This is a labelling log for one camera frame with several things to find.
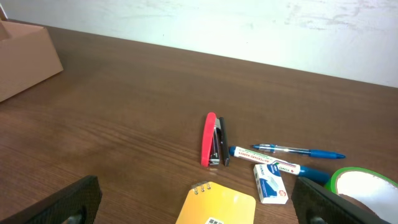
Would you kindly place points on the yellow spiral notepad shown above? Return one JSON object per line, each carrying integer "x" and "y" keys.
{"x": 211, "y": 203}

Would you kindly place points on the white blue staples box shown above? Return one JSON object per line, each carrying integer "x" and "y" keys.
{"x": 269, "y": 184}

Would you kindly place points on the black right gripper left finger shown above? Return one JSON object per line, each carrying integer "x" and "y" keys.
{"x": 76, "y": 203}

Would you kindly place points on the blue ballpoint pen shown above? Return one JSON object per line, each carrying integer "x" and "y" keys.
{"x": 308, "y": 152}

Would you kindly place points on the blue white whiteboard marker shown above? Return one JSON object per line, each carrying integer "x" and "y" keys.
{"x": 295, "y": 169}

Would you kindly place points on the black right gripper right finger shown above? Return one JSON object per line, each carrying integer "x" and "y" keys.
{"x": 315, "y": 204}

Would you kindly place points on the brown cardboard box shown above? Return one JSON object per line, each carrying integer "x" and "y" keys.
{"x": 28, "y": 56}

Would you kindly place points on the green tape roll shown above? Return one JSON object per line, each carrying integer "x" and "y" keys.
{"x": 373, "y": 190}

